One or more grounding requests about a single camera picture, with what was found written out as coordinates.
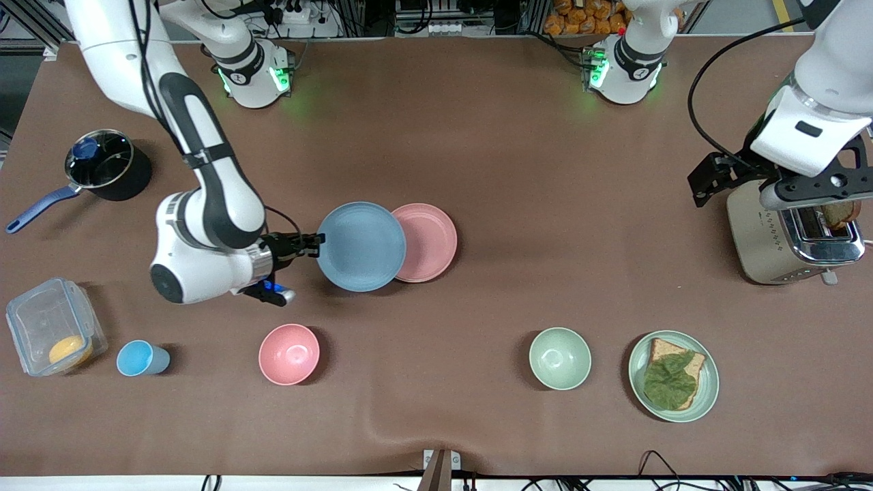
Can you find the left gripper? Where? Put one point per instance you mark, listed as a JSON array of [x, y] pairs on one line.
[[742, 170]]

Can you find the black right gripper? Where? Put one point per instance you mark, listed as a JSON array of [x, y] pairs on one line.
[[282, 248]]

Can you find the blue plate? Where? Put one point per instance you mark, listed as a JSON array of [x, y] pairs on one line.
[[361, 247]]

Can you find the pink plate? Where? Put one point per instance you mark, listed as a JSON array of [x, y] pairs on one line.
[[430, 242]]

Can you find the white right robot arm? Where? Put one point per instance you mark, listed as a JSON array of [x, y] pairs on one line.
[[218, 198]]

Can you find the beige chrome toaster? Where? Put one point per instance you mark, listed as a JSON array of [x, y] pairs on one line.
[[757, 239]]

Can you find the pink bowl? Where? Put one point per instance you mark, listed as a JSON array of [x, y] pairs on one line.
[[289, 354]]

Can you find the brown toast slice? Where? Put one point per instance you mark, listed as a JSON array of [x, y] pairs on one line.
[[842, 215]]

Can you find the bread slice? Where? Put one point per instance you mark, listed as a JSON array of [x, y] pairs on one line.
[[661, 349]]

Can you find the blue cup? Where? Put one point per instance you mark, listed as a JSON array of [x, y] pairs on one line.
[[136, 358]]

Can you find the green plate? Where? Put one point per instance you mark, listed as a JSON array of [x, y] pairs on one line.
[[709, 382]]

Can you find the bag of orange buns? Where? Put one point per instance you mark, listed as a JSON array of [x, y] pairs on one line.
[[580, 17]]

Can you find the green lettuce leaf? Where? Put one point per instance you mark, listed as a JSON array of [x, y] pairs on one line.
[[670, 382]]

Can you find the glass lid with blue knob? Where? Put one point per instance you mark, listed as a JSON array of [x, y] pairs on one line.
[[109, 160]]

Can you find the white power strip with plugs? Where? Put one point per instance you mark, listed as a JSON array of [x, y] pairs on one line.
[[283, 13]]

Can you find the green bowl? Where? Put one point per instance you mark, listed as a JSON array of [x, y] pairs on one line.
[[560, 359]]

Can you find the white socket strip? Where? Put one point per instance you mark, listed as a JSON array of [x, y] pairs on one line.
[[447, 28]]

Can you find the yellow round food piece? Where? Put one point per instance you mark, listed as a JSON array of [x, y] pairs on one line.
[[69, 351]]

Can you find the clear plastic container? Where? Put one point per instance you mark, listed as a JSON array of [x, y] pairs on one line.
[[41, 320]]

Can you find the aluminium corner bracket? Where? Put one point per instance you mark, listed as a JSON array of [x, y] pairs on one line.
[[49, 52]]

